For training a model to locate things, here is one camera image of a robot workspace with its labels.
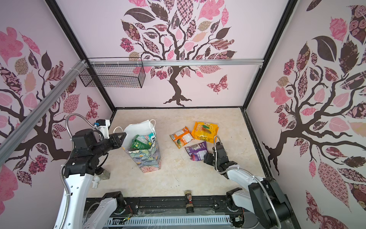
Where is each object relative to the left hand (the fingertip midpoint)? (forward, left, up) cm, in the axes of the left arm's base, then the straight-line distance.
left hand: (126, 136), depth 70 cm
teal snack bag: (+9, -8, -16) cm, 20 cm away
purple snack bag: (+3, -37, -23) cm, 44 cm away
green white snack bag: (+2, -4, -11) cm, 12 cm away
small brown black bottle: (-27, -32, -24) cm, 49 cm away
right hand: (+2, -45, -25) cm, 51 cm away
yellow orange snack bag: (+17, -44, -21) cm, 52 cm away
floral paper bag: (-8, -10, -12) cm, 17 cm away
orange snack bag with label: (+14, -28, -24) cm, 39 cm away
